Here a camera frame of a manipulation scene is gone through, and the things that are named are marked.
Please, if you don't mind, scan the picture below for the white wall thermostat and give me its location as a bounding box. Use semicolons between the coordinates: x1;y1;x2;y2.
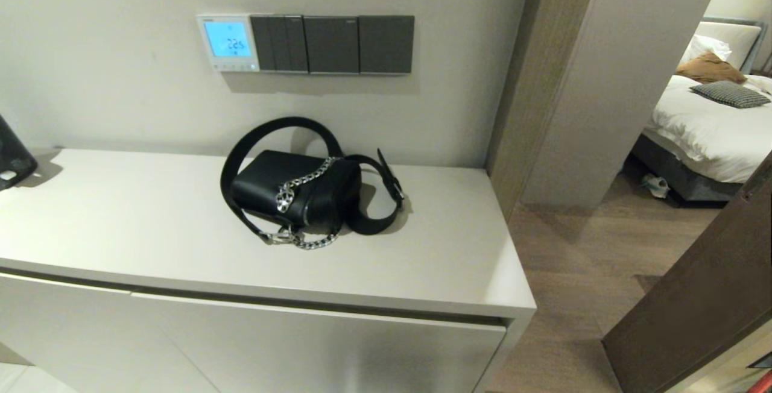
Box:
196;14;261;74

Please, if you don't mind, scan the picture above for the white sideboard cabinet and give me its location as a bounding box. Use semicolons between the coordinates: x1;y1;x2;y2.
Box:
0;148;537;393

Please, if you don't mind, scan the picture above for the wide white cabinet door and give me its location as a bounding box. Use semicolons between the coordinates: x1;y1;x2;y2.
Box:
131;292;508;393

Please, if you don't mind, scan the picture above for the wood-grain door jamb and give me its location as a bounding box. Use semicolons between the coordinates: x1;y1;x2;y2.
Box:
486;0;605;222

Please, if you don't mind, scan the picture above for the pale slipper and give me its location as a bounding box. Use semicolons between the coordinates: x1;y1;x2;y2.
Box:
641;172;672;200

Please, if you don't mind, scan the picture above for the bed with white bedding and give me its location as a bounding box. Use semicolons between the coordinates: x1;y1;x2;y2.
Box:
630;15;772;204

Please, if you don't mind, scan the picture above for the white duvet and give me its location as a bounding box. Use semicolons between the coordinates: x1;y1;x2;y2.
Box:
643;74;772;184

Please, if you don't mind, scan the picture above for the dark brown wooden door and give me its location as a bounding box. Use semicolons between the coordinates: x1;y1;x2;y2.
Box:
603;152;772;393

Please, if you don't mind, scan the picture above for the brown cushion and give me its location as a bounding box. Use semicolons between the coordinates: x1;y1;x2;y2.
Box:
675;49;749;85

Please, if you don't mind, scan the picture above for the houndstooth patterned cushion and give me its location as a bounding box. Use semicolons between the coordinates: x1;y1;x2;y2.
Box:
691;80;772;109

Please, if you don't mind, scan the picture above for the white pillow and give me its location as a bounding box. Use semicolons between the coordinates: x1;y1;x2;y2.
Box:
682;20;762;72

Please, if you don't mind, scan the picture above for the black plastic stand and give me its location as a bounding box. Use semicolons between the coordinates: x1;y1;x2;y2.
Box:
0;114;39;192

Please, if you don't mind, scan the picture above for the black leather chain handbag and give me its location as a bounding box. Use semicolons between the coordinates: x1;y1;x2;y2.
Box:
220;116;407;251

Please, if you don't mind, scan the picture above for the grey wall switch panel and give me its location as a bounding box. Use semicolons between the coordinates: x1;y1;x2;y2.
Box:
303;15;361;75
358;15;416;75

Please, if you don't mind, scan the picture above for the grey three-rocker wall switch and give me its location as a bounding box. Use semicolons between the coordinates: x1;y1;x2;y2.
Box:
250;14;310;74

